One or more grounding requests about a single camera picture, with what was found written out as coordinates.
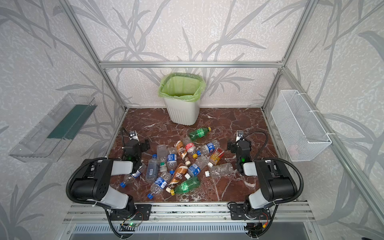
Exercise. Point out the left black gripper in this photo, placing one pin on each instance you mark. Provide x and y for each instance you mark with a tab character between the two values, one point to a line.
135	142

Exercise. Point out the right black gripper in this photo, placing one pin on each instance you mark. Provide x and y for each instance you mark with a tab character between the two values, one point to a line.
240	143

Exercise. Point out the bottle with red yellow label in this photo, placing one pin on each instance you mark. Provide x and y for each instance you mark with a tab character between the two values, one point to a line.
216	157

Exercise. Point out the clear bottle green cap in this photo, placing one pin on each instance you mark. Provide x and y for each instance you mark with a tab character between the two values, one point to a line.
162	153

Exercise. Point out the clear crushed bottle white cap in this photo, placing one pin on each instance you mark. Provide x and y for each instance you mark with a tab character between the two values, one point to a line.
220	170

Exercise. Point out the clear bottle blue cap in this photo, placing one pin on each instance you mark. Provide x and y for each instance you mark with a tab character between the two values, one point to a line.
152	169

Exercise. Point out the small water bottle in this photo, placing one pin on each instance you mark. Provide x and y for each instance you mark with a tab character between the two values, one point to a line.
130	178

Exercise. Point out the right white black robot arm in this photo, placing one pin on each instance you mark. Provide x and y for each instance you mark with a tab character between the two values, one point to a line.
279	181

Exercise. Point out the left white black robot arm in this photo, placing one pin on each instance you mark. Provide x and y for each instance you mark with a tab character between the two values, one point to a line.
90	183

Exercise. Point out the white ribbed trash bin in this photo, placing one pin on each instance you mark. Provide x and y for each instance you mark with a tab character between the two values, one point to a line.
182	112

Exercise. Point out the green plastic bin liner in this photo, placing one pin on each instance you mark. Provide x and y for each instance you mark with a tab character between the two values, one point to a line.
182	86

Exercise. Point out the water bottle blue label upright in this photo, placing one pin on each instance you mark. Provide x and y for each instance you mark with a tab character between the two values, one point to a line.
172	160

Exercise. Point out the water bottle blue label front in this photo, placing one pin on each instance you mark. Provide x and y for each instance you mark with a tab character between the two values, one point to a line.
159	185

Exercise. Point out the green soda bottle yellow cap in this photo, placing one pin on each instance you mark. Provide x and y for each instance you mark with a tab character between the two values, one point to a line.
199	133

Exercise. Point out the brown coffee bottle upper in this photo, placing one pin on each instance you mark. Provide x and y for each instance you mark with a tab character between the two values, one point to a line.
182	152

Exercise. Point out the brown coffee bottle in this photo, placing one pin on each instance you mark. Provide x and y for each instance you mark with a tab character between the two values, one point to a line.
182	152
178	175

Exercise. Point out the clear bottle red label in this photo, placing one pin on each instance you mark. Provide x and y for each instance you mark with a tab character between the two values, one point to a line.
189	145

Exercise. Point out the brown coffee bottle lower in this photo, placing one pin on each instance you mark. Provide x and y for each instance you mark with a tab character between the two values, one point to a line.
178	175

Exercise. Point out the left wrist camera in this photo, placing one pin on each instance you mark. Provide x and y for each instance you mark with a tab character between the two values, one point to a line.
133	135

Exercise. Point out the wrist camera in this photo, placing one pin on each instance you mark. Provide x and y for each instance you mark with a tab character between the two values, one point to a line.
133	135
239	135

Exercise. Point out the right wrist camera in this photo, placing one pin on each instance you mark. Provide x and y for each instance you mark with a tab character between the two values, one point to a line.
239	135

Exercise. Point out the white wire mesh basket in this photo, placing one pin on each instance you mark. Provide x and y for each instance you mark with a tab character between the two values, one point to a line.
303	135

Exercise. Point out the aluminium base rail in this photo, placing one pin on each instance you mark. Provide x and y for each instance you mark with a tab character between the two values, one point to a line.
193	212

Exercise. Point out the clear acrylic wall shelf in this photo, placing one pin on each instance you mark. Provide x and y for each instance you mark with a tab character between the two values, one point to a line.
50	138

